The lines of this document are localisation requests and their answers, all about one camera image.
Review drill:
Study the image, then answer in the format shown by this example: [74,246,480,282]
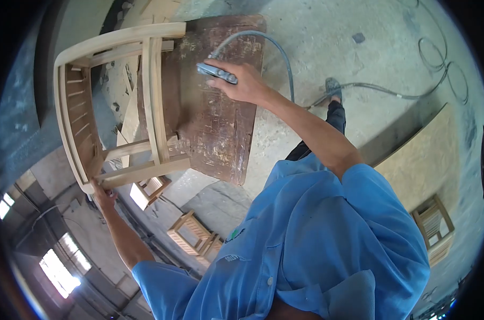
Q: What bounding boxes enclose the person's left hand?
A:
[90,178,119,215]

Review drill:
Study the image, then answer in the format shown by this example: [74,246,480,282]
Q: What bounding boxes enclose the person's right hand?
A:
[204,59,275,108]

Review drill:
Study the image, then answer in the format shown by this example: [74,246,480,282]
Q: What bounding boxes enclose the person's left fingers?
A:
[90,178,118,199]

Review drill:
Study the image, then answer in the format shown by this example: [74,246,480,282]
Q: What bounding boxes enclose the person's right index finger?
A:
[204,59,243,76]

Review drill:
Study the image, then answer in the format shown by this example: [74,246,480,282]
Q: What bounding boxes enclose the person's right thumb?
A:
[205,78,234,93]

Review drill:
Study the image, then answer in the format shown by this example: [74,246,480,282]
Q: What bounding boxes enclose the unfinished wooden chair frame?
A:
[53,22,192,196]

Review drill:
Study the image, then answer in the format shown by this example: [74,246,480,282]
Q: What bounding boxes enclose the worn brown wooden workbench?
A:
[137,15,267,186]

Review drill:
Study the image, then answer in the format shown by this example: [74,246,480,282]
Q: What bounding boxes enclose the small wooden slatted chair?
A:
[129,175,173,211]

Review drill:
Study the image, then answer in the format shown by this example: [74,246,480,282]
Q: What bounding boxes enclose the pale wooden plank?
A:
[115,86,143,169]

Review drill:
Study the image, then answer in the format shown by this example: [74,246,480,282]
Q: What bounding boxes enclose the bright window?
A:
[39,232,93,299]
[0,192,15,220]

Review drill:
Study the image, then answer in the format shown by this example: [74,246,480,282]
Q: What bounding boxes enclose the pile of wood offcuts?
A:
[106,0,186,29]

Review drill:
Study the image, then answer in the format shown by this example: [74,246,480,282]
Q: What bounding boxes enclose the person's legs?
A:
[285,78,347,162]

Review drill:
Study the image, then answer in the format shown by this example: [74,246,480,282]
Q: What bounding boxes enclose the person's body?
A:
[131,154,431,320]

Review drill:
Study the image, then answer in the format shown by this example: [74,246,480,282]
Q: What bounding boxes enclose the large plywood sheet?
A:
[373,103,463,213]

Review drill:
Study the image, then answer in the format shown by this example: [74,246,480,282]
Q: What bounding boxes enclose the grey air hose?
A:
[208,0,470,111]

